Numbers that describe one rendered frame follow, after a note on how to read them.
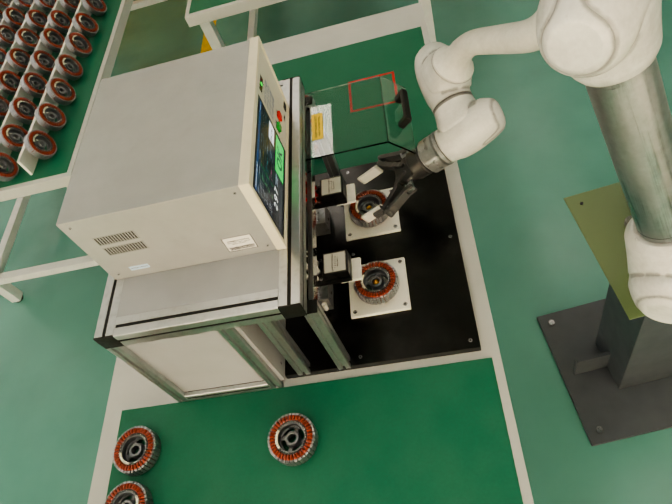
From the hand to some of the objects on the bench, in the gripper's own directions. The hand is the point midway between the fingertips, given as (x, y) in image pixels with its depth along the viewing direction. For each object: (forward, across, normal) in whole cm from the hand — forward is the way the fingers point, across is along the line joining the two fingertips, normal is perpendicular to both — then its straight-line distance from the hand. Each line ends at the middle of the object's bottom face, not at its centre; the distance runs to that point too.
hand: (365, 198), depth 154 cm
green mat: (+25, +76, -3) cm, 80 cm away
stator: (+3, 0, +6) cm, 6 cm away
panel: (+26, +12, -6) cm, 29 cm away
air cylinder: (+16, 0, 0) cm, 16 cm away
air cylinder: (+16, +24, 0) cm, 29 cm away
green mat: (+25, -52, -2) cm, 58 cm away
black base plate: (+6, +12, +8) cm, 16 cm away
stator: (+25, +60, -3) cm, 65 cm away
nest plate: (+4, 0, +7) cm, 8 cm away
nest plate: (+4, +24, +7) cm, 25 cm away
